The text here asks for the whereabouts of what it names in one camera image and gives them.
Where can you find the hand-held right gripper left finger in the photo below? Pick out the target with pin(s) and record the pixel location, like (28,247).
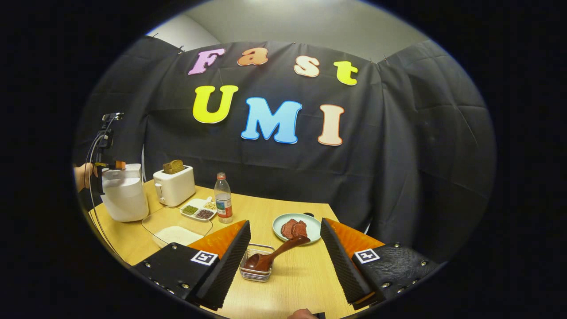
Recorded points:
(228,266)

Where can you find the white rice cooker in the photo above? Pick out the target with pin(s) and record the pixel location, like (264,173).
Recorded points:
(126,199)

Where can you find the pale green plate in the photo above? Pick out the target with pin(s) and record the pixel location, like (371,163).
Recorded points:
(313,228)

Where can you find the white rice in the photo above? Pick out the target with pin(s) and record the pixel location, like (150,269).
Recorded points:
(177,235)

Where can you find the red-brown meat piece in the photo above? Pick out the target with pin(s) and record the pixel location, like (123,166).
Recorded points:
(288,229)
(301,229)

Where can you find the brown bread slice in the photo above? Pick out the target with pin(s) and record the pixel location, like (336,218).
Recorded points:
(173,167)

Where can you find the brown wooden spoon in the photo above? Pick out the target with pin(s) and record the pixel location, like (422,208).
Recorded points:
(261,261)

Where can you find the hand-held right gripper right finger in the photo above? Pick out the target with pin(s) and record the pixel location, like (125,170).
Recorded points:
(341,261)

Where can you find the white divided bean dish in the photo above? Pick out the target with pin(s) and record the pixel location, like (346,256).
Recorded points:
(197,208)

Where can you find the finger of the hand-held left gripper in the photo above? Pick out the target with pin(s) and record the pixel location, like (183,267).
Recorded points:
(110,165)

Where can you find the clear glass container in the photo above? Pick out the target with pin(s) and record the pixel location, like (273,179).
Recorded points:
(164,217)

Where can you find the white toaster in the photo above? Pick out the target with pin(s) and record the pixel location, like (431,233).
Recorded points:
(177,188)

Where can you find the clear plastic water bottle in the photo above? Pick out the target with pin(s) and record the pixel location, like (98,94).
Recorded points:
(223,204)

